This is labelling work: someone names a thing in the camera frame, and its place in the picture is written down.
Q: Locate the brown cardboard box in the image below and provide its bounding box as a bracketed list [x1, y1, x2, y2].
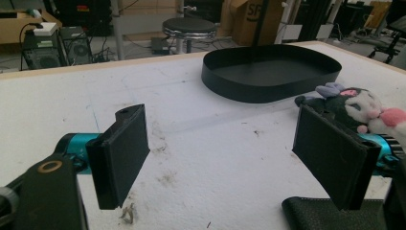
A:
[231, 0, 285, 47]

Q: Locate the black stand pole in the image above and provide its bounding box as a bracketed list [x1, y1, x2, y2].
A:
[251, 0, 270, 49]

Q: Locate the black office chair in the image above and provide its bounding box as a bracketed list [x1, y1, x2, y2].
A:
[368, 14, 406, 65]

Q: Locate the white box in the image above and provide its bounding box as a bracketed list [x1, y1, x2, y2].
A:
[33, 21, 58, 37]

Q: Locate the black computer tower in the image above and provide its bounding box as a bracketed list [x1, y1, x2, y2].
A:
[20, 30, 69, 71]
[58, 26, 94, 66]

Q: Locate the wooden desk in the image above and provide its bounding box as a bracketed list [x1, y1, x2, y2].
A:
[0, 9, 63, 45]

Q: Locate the black oval tray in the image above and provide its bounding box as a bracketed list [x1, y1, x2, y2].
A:
[200, 43, 343, 104]

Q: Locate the black textured pouch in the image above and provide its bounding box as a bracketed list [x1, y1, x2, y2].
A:
[282, 196, 388, 230]

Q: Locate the black round stool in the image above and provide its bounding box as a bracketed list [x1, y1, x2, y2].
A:
[162, 16, 218, 55]

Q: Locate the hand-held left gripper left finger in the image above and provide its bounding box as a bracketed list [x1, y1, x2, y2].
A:
[56, 103, 151, 211]

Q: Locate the grey metal table leg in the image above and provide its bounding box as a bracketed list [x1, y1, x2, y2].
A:
[110, 0, 126, 61]

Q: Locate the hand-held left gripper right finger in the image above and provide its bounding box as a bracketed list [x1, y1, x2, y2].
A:
[291, 104, 395, 211]

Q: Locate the black and white plush toy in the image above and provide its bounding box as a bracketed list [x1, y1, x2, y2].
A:
[294, 81, 406, 145]

